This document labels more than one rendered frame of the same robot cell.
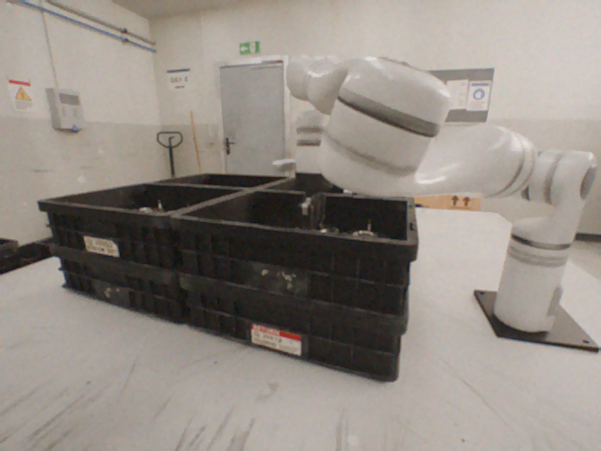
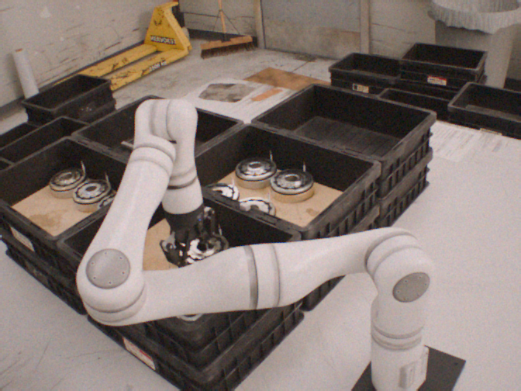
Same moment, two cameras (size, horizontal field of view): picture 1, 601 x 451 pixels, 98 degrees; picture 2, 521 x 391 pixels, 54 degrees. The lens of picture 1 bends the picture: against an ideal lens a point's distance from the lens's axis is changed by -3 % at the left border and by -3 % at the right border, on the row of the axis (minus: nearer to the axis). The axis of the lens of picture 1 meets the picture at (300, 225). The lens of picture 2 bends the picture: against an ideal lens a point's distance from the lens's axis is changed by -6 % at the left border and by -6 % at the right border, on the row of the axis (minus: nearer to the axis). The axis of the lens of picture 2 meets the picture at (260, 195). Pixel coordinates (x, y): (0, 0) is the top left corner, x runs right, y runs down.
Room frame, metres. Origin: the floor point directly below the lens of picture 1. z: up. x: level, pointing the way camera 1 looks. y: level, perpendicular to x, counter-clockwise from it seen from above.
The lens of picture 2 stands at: (-0.16, -0.48, 1.55)
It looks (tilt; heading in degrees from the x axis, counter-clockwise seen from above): 34 degrees down; 22
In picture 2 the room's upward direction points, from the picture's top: 6 degrees counter-clockwise
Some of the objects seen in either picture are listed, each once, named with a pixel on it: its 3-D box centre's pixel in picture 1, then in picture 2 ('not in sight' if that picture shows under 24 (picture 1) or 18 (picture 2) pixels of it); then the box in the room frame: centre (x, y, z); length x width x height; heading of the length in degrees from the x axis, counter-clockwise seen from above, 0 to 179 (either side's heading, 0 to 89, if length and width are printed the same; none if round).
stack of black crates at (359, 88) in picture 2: not in sight; (371, 93); (2.63, -0.06, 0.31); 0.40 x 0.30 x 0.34; 73
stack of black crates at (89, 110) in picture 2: not in sight; (77, 129); (1.87, 1.37, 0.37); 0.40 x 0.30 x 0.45; 163
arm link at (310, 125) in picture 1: (319, 101); (175, 141); (0.55, -0.04, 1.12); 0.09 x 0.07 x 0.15; 99
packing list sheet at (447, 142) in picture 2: not in sight; (426, 135); (1.45, -0.42, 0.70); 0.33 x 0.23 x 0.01; 73
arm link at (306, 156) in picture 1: (304, 155); (172, 185); (0.56, -0.01, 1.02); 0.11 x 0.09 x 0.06; 74
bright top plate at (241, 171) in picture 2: not in sight; (256, 167); (0.90, -0.04, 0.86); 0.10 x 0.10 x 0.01
